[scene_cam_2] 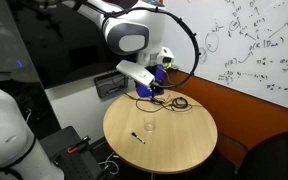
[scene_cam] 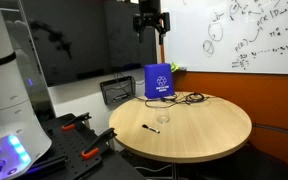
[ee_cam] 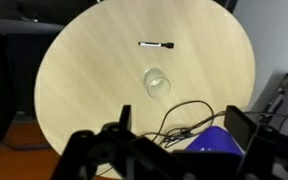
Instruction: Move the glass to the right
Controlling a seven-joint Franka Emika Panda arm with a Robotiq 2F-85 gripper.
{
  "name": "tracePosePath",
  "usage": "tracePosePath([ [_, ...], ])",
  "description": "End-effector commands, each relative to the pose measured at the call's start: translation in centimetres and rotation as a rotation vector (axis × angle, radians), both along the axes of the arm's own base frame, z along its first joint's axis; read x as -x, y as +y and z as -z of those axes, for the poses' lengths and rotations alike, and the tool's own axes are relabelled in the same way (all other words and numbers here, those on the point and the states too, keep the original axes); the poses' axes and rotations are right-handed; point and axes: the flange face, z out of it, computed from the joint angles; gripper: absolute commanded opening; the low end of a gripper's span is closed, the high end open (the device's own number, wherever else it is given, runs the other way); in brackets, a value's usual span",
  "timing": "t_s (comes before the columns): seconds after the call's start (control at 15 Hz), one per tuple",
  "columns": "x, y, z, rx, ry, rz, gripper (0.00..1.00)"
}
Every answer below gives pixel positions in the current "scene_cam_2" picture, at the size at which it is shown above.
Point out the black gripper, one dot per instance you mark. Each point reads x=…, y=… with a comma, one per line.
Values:
x=158, y=81

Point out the clear drinking glass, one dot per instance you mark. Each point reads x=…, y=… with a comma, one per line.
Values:
x=149, y=123

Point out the black whiteboard marker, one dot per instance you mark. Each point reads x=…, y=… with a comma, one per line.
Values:
x=138, y=137

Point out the whiteboard with writing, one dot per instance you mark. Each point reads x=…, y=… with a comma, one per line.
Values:
x=244, y=46

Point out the black TV screen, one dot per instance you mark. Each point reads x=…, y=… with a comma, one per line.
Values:
x=67, y=43

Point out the black perforated board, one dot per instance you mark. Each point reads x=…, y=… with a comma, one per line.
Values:
x=74, y=161

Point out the black office chair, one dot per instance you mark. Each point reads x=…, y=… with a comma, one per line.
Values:
x=270, y=158

